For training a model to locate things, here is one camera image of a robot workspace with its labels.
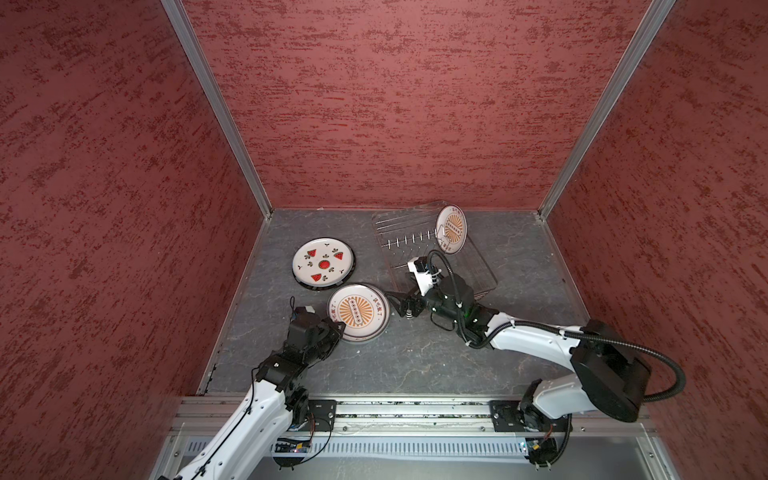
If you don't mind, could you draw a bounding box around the left connector board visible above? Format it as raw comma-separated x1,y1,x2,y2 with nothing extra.
274,438,313,455

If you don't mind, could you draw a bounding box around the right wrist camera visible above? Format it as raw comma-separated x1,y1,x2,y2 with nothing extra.
407,256,434,297

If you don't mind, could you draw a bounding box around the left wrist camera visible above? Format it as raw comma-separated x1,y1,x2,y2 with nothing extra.
291,306,316,321

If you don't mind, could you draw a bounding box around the corner aluminium profile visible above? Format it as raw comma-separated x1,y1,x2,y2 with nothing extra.
538,0,676,222
161,0,274,221

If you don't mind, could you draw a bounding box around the right corner aluminium profile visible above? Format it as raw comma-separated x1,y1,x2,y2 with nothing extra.
538,0,676,222

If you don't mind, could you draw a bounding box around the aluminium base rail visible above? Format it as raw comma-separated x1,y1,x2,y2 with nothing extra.
146,394,682,480

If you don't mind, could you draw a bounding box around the left corner aluminium profile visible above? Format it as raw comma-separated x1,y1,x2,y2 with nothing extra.
161,0,274,221

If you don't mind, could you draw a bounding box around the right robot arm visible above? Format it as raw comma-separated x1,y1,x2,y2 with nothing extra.
385,277,651,431

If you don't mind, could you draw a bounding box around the wire dish rack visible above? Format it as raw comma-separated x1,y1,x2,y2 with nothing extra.
372,200,499,301

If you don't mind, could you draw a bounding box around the right connector board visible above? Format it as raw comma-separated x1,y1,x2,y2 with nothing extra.
525,438,558,465

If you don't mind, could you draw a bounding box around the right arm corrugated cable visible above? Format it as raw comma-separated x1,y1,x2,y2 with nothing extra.
427,249,687,404

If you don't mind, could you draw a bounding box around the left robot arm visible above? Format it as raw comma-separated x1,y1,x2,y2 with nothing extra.
175,307,347,479

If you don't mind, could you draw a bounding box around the black striped rim plate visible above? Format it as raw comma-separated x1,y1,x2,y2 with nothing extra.
291,238,358,292

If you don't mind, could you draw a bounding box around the watermelon blue rim plate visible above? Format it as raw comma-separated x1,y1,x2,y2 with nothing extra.
292,237,355,287

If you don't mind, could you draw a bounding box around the connector board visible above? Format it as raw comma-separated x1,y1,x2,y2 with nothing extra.
525,438,558,465
274,438,313,455

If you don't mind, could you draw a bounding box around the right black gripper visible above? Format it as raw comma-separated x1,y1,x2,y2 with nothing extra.
384,273,463,326

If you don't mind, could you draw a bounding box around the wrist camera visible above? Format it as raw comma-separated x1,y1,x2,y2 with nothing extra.
407,256,434,297
291,306,316,321

